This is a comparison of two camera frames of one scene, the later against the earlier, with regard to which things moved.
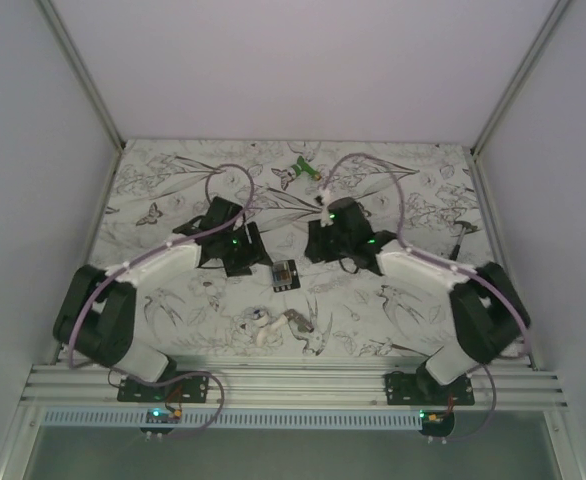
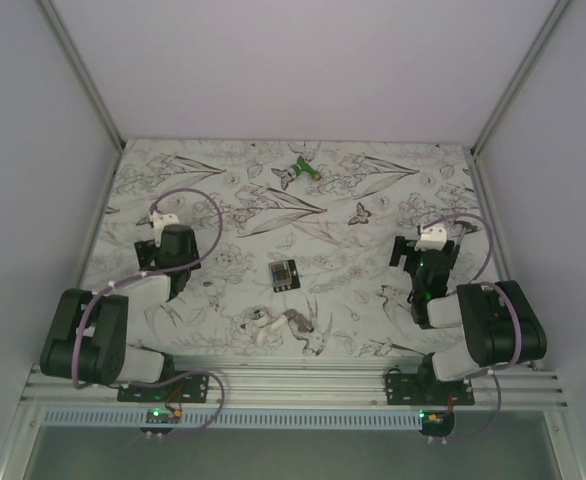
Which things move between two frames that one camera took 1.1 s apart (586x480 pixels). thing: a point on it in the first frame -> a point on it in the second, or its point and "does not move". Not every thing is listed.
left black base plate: (189, 390) does not move
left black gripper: (254, 253) -> (147, 252)
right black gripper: (315, 249) -> (403, 247)
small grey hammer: (464, 225) does not move
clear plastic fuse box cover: (281, 273) does not move
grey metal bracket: (301, 322) does not move
